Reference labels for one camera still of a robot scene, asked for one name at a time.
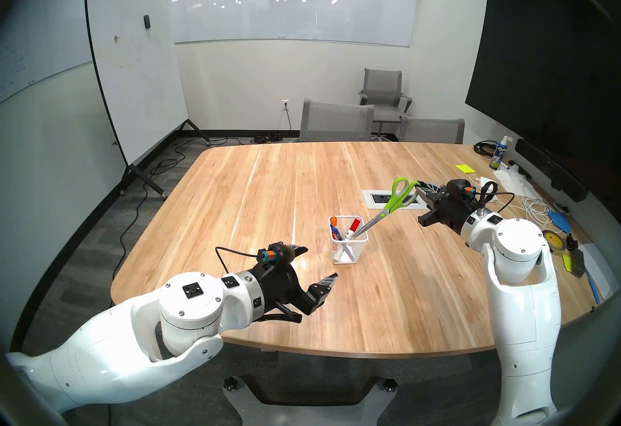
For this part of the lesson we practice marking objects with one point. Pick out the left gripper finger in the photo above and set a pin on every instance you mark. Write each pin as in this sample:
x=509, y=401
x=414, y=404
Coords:
x=297, y=251
x=322, y=286

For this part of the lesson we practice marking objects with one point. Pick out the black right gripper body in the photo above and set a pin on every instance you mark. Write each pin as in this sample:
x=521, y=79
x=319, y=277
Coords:
x=446, y=211

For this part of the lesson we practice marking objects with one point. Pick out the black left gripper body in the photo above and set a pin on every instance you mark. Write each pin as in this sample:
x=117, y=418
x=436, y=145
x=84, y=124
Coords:
x=281, y=282

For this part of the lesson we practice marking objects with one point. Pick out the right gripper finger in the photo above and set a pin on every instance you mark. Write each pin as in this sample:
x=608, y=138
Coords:
x=429, y=187
x=434, y=199

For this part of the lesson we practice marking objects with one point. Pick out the white mesh pen holder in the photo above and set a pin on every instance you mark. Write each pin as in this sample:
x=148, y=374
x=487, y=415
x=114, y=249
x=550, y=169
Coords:
x=348, y=255

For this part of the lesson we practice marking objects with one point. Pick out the orange cap white marker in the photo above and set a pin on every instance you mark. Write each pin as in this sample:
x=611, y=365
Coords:
x=335, y=231

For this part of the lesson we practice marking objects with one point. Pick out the red cap dotted marker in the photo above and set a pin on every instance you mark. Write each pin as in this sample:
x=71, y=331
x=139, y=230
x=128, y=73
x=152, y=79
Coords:
x=353, y=227

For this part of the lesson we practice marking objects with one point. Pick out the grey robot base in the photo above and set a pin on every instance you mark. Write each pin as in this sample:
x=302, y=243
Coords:
x=310, y=410

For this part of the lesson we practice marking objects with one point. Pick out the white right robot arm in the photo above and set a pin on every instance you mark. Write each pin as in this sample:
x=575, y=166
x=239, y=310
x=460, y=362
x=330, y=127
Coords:
x=519, y=294

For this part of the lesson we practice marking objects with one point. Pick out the blue marker pen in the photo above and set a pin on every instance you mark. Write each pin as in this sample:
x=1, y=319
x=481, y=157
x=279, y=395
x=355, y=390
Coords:
x=594, y=286

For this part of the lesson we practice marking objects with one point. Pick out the yellow sticky note pad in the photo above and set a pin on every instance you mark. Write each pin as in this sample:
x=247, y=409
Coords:
x=465, y=168

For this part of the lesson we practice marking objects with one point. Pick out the white power adapter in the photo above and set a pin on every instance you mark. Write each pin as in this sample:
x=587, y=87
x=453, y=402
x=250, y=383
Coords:
x=485, y=180

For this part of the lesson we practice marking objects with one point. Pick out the low grey mesh chair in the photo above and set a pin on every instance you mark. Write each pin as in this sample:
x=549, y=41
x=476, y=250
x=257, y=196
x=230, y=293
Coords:
x=432, y=131

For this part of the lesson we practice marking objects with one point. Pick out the grey table power outlet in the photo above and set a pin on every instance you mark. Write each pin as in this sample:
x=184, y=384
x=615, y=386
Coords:
x=373, y=199

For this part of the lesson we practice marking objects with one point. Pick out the whiteboard cleaner spray bottle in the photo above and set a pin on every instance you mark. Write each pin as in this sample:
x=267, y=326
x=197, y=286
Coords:
x=498, y=154

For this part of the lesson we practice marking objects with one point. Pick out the grey armrest office chair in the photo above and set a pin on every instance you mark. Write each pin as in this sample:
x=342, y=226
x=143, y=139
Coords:
x=383, y=90

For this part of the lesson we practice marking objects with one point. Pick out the black video sound bar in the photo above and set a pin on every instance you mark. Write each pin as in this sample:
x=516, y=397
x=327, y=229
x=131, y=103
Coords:
x=548, y=168

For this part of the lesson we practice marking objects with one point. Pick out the wide grey mesh chair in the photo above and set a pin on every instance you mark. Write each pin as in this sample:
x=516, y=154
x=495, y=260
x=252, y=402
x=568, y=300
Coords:
x=337, y=122

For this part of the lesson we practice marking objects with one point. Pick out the yellow black tape roll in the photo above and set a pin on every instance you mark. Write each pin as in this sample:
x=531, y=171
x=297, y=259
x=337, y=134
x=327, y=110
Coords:
x=555, y=241

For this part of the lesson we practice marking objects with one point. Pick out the blue flat object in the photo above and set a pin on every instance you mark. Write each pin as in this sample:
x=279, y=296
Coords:
x=560, y=221

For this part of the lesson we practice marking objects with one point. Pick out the small black bottle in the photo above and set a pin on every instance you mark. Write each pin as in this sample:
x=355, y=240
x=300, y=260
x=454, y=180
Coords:
x=571, y=241

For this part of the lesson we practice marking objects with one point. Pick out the yellow tape measure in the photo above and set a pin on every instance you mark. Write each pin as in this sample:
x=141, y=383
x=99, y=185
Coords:
x=577, y=262

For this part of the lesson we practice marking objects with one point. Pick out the white paper sheet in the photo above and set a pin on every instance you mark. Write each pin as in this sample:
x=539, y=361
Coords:
x=604, y=270

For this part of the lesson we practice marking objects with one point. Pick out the rolling whiteboard on stand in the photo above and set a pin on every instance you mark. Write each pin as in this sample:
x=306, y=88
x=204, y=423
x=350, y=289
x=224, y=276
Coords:
x=138, y=85

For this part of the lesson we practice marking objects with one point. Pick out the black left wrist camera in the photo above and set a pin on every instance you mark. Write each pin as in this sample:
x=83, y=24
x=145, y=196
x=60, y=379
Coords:
x=279, y=253

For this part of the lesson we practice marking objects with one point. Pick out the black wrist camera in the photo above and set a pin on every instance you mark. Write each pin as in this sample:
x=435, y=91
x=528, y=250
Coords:
x=458, y=187
x=279, y=253

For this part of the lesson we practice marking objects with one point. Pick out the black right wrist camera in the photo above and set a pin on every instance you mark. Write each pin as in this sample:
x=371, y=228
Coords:
x=458, y=187

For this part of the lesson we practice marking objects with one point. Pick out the large black wall screen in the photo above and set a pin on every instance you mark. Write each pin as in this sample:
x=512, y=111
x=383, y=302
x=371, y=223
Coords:
x=553, y=66

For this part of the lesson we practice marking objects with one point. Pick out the written wall whiteboard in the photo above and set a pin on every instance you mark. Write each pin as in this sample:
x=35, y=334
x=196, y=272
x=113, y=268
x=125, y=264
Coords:
x=43, y=37

